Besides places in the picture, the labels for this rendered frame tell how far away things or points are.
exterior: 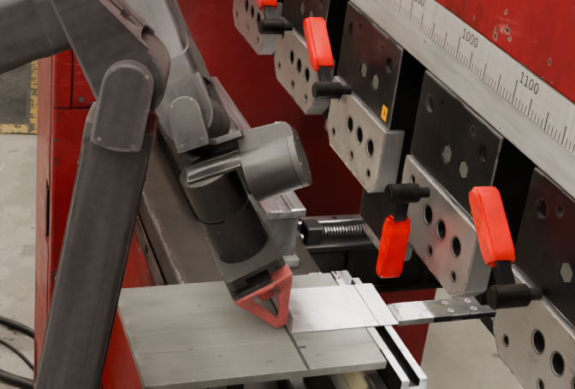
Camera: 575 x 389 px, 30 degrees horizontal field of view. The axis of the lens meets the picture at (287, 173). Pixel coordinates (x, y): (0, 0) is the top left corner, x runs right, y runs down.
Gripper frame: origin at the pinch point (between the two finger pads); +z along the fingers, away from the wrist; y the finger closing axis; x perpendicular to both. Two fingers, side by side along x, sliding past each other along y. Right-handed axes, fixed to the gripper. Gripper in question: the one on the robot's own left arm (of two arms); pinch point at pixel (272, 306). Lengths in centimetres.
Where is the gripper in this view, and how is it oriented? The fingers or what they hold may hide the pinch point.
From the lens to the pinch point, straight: 120.6
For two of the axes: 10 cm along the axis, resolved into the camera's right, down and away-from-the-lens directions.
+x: -9.0, 4.4, -0.7
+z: 3.4, 7.8, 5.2
